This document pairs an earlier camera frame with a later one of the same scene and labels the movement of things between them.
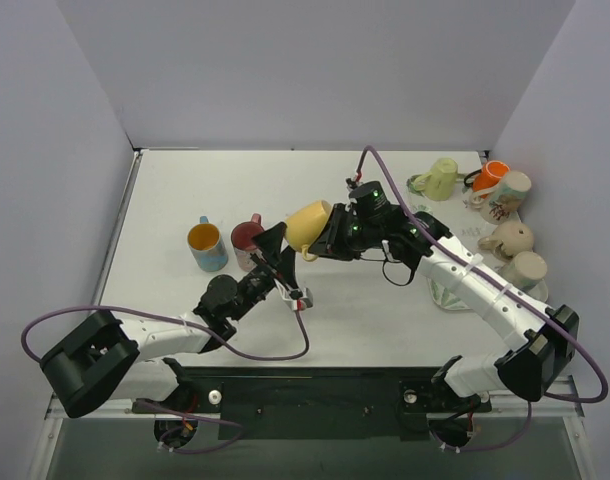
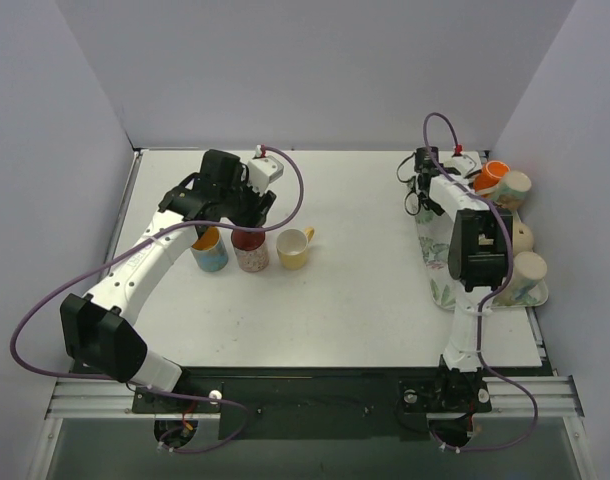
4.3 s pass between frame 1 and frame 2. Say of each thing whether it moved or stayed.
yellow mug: moved
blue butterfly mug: stayed
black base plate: stayed
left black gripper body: moved
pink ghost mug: stayed
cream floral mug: stayed
